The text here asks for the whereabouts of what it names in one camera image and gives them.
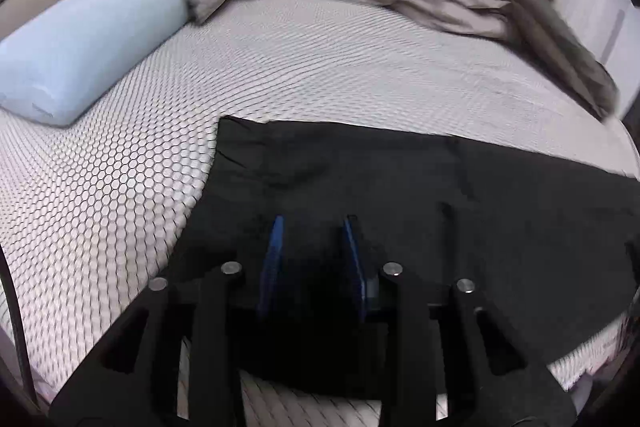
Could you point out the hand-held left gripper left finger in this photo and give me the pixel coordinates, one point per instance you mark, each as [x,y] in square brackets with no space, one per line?
[270,267]

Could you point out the light blue pillow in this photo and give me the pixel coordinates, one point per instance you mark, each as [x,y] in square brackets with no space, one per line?
[90,47]

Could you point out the black pants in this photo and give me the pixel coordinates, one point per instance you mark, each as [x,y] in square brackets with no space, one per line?
[400,187]

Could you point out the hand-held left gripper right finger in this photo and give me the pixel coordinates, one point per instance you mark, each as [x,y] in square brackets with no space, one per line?
[356,267]

